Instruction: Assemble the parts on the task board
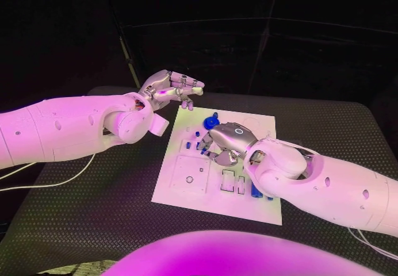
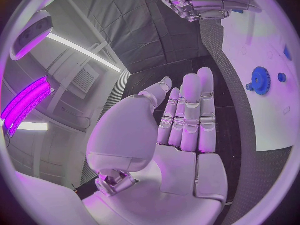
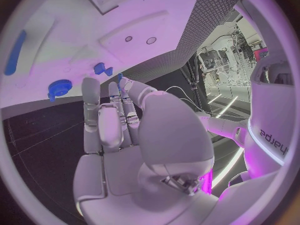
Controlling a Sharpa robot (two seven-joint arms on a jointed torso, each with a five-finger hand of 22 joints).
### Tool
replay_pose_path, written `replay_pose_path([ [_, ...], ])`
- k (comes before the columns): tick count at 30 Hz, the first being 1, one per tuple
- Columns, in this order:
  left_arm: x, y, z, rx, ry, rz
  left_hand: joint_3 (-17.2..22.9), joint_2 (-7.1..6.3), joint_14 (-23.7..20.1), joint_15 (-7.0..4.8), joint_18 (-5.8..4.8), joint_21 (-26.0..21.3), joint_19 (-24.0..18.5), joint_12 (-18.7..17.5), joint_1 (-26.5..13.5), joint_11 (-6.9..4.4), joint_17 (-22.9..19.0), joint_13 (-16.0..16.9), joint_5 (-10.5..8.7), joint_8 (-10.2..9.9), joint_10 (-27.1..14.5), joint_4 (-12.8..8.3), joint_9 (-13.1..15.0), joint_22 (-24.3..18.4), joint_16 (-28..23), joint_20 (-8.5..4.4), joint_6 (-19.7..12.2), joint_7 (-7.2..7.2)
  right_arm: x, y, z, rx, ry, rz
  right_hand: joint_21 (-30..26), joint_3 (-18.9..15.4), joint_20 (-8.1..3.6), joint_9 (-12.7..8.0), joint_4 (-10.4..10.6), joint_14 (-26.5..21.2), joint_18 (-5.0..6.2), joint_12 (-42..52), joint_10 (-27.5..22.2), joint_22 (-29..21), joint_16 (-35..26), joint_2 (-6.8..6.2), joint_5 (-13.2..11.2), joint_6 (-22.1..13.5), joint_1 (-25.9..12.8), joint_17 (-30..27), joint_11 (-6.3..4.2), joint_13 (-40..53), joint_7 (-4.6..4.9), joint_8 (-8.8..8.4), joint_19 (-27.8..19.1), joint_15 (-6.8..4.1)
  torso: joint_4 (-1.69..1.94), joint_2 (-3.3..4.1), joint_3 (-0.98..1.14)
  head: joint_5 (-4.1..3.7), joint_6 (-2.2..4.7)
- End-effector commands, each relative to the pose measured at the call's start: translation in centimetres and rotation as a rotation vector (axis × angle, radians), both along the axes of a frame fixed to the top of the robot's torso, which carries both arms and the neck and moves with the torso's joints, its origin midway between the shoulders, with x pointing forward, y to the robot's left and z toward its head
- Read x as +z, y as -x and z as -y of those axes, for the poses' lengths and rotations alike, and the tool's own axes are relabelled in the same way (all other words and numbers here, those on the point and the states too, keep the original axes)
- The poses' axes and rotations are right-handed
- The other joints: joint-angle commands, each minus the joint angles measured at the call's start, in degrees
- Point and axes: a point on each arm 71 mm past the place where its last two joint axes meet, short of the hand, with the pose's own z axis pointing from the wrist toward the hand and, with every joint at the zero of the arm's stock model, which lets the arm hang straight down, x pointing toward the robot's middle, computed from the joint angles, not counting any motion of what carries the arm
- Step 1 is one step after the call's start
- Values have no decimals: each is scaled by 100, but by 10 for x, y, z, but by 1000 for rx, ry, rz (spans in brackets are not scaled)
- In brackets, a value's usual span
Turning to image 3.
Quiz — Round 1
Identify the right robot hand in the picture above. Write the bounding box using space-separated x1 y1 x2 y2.
72 76 223 225

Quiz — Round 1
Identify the white task board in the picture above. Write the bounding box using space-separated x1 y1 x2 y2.
0 0 205 110

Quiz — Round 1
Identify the workshop equipment rack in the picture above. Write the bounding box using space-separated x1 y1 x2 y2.
197 27 257 88

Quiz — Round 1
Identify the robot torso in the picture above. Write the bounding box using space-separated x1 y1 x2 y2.
228 54 297 188

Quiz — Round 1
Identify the blue gear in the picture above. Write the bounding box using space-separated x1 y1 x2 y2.
46 78 74 102

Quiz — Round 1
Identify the pink screen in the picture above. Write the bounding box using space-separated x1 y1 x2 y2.
255 47 269 63

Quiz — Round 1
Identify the thin blue cylinder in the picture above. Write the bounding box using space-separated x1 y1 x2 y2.
3 29 27 76

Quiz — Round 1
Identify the white cable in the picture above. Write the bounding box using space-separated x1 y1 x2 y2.
165 85 214 116

